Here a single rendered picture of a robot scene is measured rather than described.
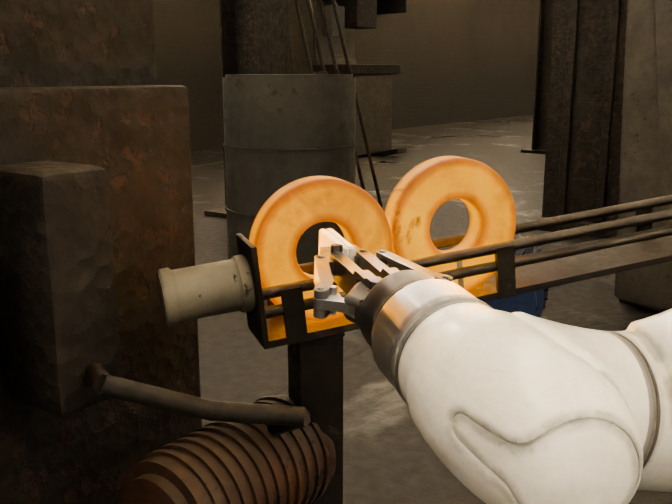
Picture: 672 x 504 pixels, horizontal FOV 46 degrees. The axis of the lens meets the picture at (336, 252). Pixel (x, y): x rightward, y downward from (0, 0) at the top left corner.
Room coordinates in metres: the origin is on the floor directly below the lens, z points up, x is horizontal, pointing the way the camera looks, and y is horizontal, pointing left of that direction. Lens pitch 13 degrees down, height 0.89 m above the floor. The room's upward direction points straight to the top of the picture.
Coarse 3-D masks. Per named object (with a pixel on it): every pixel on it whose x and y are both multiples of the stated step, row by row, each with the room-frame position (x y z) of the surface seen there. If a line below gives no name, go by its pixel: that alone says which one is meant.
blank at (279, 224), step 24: (288, 192) 0.79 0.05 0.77; (312, 192) 0.80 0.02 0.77; (336, 192) 0.80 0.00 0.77; (360, 192) 0.81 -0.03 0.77; (264, 216) 0.78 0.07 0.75; (288, 216) 0.79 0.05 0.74; (312, 216) 0.80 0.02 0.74; (336, 216) 0.80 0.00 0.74; (360, 216) 0.81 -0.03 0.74; (384, 216) 0.82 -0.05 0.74; (264, 240) 0.78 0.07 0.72; (288, 240) 0.79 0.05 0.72; (360, 240) 0.81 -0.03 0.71; (384, 240) 0.82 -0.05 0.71; (264, 264) 0.78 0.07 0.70; (288, 264) 0.79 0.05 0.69; (312, 312) 0.80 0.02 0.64; (336, 312) 0.80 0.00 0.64
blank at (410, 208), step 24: (432, 168) 0.84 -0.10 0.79; (456, 168) 0.85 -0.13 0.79; (480, 168) 0.86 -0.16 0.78; (408, 192) 0.83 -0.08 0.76; (432, 192) 0.84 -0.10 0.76; (456, 192) 0.85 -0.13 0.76; (480, 192) 0.86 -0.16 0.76; (504, 192) 0.87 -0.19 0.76; (408, 216) 0.83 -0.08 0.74; (432, 216) 0.84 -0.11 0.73; (480, 216) 0.86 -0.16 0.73; (504, 216) 0.87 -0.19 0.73; (408, 240) 0.83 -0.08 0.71; (480, 240) 0.86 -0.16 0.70; (504, 240) 0.87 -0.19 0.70; (456, 264) 0.85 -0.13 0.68
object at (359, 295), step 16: (400, 272) 0.60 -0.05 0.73; (416, 272) 0.60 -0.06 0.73; (352, 288) 0.63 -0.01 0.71; (368, 288) 0.63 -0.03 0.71; (384, 288) 0.58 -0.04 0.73; (400, 288) 0.57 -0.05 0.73; (352, 304) 0.61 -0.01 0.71; (368, 304) 0.58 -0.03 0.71; (384, 304) 0.57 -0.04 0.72; (352, 320) 0.61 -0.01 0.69; (368, 320) 0.58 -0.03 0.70; (368, 336) 0.58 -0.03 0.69
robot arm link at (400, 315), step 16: (416, 288) 0.55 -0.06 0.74; (432, 288) 0.54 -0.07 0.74; (448, 288) 0.54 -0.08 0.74; (400, 304) 0.54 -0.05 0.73; (416, 304) 0.53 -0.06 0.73; (432, 304) 0.52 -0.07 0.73; (448, 304) 0.51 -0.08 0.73; (384, 320) 0.54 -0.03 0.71; (400, 320) 0.52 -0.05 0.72; (416, 320) 0.51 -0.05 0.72; (384, 336) 0.53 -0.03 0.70; (400, 336) 0.51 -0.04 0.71; (384, 352) 0.53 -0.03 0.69; (400, 352) 0.50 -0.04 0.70; (384, 368) 0.53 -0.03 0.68
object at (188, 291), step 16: (240, 256) 0.78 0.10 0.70; (160, 272) 0.75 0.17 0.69; (176, 272) 0.76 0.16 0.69; (192, 272) 0.76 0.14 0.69; (208, 272) 0.76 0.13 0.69; (224, 272) 0.76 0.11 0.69; (240, 272) 0.76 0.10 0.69; (160, 288) 0.75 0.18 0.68; (176, 288) 0.74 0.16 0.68; (192, 288) 0.75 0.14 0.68; (208, 288) 0.75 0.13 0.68; (224, 288) 0.76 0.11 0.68; (240, 288) 0.76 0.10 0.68; (176, 304) 0.74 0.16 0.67; (192, 304) 0.74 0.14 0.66; (208, 304) 0.75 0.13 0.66; (224, 304) 0.76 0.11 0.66; (240, 304) 0.76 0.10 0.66; (176, 320) 0.74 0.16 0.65
